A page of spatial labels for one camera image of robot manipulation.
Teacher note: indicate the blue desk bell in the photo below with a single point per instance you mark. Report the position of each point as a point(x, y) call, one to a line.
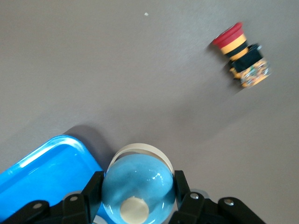
point(140, 177)

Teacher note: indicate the blue plastic tray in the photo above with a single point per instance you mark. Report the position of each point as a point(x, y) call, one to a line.
point(46, 172)

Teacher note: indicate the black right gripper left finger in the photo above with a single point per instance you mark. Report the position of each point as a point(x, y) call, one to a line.
point(79, 207)

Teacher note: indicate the brown table mat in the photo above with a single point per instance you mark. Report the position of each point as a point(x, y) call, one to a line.
point(93, 70)

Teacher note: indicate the red yellow emergency stop button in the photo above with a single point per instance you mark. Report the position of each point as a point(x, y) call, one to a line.
point(245, 58)

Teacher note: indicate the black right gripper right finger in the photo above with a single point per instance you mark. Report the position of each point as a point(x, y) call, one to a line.
point(194, 210)

